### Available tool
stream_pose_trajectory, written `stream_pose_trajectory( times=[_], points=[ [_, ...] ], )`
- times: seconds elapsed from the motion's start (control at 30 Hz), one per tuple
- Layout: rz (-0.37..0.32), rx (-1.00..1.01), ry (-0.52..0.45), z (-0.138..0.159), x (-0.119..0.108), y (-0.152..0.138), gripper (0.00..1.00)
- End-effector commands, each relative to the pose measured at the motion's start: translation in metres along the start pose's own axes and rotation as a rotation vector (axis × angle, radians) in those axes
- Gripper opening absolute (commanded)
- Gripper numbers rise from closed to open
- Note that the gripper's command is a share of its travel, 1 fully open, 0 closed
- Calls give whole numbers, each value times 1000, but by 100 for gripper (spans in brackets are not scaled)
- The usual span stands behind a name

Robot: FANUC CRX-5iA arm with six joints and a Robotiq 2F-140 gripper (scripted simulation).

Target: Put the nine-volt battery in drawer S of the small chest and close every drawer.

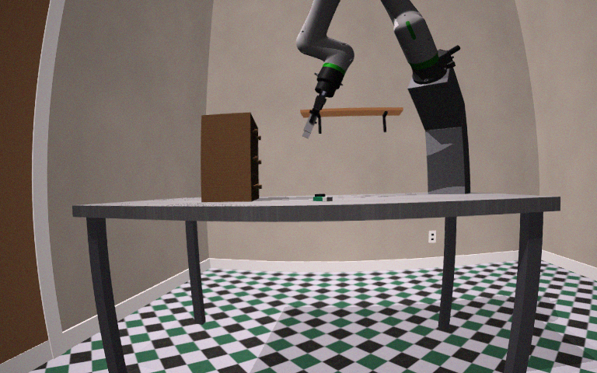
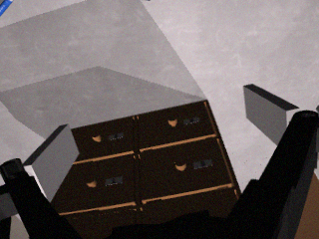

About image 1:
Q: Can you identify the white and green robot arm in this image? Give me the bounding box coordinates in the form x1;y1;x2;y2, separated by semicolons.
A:
296;0;460;89

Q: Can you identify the small brown chest of drawers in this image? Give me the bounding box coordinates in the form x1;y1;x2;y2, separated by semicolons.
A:
201;113;258;202

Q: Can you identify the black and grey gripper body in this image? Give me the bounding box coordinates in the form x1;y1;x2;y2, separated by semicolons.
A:
315;81;336;98

